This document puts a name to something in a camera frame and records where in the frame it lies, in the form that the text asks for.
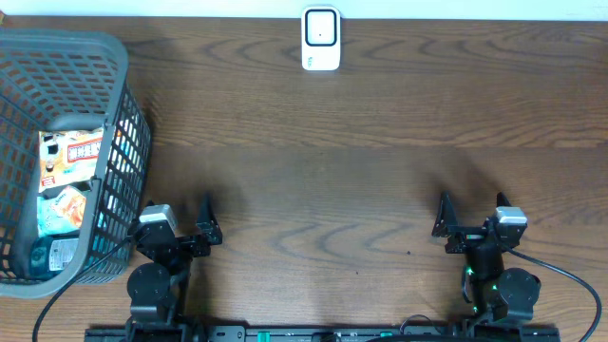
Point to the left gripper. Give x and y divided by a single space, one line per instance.
208 223

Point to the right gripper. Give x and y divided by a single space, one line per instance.
446 226

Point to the mint green snack packet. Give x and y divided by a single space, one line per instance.
62 214

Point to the yellow snack bag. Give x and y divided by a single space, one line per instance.
67 157

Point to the teal mouthwash bottle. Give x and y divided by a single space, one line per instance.
49 256

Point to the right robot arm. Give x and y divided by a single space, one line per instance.
500 295

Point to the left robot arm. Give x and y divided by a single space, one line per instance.
158 288

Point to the white barcode scanner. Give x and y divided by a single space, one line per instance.
320 38

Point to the grey plastic basket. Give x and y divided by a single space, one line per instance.
56 80

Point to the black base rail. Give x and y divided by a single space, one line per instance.
266 334

